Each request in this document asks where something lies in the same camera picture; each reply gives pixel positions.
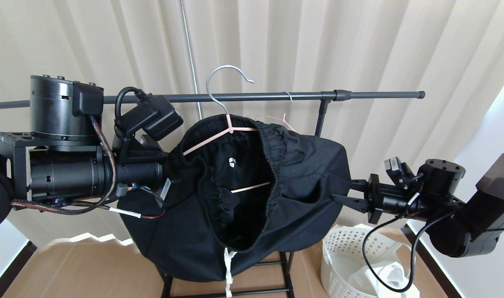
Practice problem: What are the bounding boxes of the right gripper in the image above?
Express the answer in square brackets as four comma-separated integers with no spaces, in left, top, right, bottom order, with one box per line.
[330,174,422,225]

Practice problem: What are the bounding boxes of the white laundry basket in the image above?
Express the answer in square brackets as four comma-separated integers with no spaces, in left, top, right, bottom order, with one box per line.
[320,224,415,298]

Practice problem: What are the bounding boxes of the silver curtain wand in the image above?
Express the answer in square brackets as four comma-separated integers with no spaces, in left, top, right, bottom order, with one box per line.
[180,0,203,120]

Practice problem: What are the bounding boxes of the white garment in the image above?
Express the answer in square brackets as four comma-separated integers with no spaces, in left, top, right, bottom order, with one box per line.
[347,260,420,298]

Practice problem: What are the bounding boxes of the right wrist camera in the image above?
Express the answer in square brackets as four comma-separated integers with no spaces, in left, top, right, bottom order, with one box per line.
[383,156,419,189]

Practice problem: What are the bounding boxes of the black shorts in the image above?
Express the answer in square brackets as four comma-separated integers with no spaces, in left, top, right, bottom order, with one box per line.
[117,114,352,298]

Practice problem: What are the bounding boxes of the pink clothes hanger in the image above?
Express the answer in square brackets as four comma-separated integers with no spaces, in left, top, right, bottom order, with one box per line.
[252,91,299,134]
[183,65,271,194]

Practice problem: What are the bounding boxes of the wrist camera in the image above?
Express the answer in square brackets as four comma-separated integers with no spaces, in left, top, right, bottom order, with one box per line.
[115,94,184,163]
[383,156,419,189]

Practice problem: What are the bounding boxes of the beige curtain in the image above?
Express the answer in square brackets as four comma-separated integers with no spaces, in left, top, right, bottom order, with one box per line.
[0,0,504,250]

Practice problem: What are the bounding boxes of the black clothes rack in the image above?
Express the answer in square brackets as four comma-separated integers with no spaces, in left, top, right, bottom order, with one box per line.
[0,90,426,298]

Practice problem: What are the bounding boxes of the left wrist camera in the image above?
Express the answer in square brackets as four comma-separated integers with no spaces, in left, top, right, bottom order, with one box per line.
[115,94,184,163]

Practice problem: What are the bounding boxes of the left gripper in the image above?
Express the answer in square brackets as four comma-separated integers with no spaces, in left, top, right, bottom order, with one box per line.
[111,135,173,209]

